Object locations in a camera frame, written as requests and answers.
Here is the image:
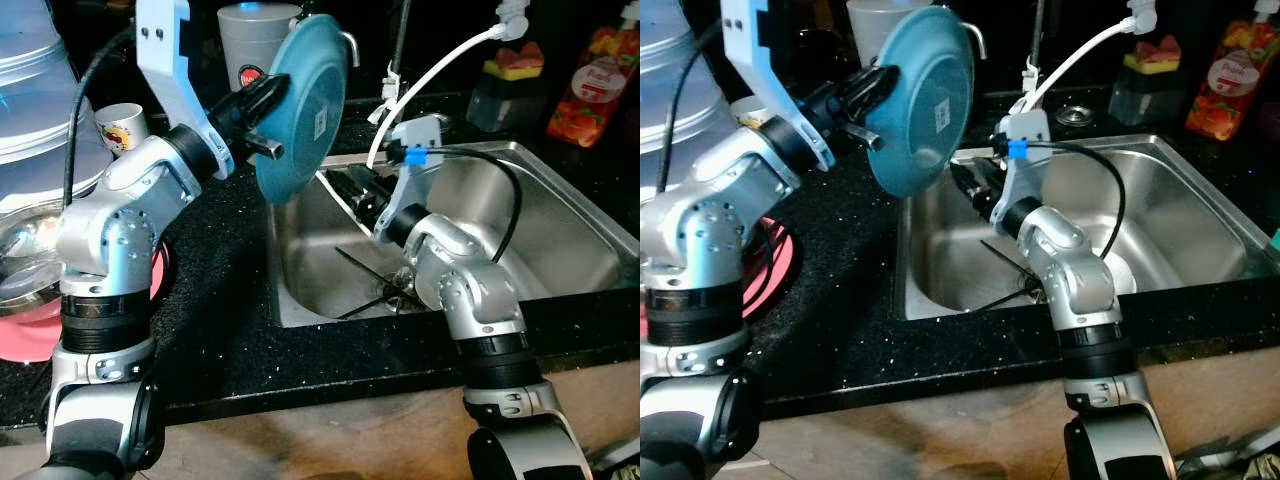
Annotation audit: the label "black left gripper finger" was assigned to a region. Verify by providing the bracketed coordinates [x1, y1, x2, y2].
[250, 73, 293, 110]
[841, 119, 887, 152]
[239, 134, 287, 162]
[846, 65, 899, 102]

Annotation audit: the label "blue plate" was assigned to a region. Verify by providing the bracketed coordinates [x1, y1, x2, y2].
[253, 13, 351, 206]
[865, 5, 977, 199]

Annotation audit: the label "dark chopstick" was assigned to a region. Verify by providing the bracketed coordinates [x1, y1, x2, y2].
[979, 238, 1043, 288]
[967, 284, 1047, 317]
[334, 246, 403, 293]
[334, 284, 413, 321]

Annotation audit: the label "small white printed mug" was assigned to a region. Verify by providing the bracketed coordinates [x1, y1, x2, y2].
[93, 102, 151, 156]
[730, 95, 771, 131]

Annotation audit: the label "metal faucet with tape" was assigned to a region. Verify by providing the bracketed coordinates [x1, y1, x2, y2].
[384, 0, 414, 113]
[1020, 0, 1050, 103]

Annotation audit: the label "stacked steel pots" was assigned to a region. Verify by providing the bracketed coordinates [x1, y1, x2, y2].
[0, 0, 111, 216]
[640, 0, 737, 186]

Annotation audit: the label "black sponge holder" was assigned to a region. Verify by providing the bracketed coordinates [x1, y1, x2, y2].
[1108, 60, 1182, 127]
[465, 68, 546, 136]

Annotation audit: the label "white bowl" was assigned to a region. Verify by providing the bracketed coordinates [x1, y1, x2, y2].
[1097, 248, 1142, 297]

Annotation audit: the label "pink plate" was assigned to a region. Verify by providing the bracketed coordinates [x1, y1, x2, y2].
[0, 240, 171, 363]
[640, 220, 797, 337]

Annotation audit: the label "stainless steel sink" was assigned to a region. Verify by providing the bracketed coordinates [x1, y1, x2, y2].
[265, 140, 641, 329]
[893, 133, 1280, 321]

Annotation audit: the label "red and yellow sponge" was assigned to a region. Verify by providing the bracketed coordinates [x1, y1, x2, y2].
[483, 42, 546, 82]
[1122, 35, 1182, 77]

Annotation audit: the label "red dish soap bottle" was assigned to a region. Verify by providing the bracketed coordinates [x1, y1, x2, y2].
[545, 0, 641, 150]
[1185, 0, 1280, 142]

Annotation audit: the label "clear glass bowl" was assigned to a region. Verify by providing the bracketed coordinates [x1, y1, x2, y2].
[0, 195, 71, 301]

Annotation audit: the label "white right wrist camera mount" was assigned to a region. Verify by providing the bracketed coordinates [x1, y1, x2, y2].
[993, 108, 1053, 212]
[388, 115, 448, 207]

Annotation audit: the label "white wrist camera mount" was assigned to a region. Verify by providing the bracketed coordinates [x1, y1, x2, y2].
[388, 115, 448, 207]
[135, 0, 236, 181]
[993, 108, 1053, 212]
[720, 0, 836, 173]

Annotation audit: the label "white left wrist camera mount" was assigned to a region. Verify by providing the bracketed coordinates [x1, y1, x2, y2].
[135, 0, 236, 181]
[720, 0, 836, 173]

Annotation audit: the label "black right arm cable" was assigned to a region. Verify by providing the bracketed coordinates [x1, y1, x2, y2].
[425, 148, 523, 266]
[1030, 140, 1129, 261]

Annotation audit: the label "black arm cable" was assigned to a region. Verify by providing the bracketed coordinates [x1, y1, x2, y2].
[425, 148, 523, 266]
[668, 20, 726, 196]
[1030, 140, 1129, 261]
[62, 25, 141, 211]

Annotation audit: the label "white hose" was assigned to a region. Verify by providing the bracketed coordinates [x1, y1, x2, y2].
[318, 22, 511, 217]
[1010, 18, 1141, 117]

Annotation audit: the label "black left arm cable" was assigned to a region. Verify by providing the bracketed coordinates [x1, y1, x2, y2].
[62, 25, 141, 211]
[668, 20, 726, 196]

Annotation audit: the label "white hose connector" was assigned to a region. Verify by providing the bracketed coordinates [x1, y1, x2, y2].
[1128, 0, 1163, 37]
[495, 0, 531, 41]

